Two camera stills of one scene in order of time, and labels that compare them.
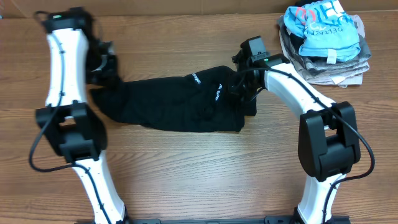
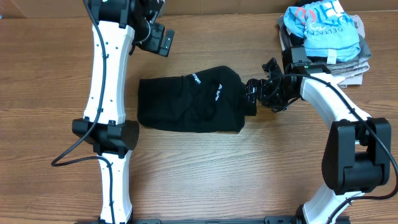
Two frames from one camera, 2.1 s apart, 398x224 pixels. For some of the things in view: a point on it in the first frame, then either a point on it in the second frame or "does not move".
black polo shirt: x=198 y=102 does not move
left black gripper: x=111 y=77 -> x=154 y=45
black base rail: x=272 y=219 does not move
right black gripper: x=233 y=89 -> x=263 y=96
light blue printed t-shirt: x=326 y=28 does not move
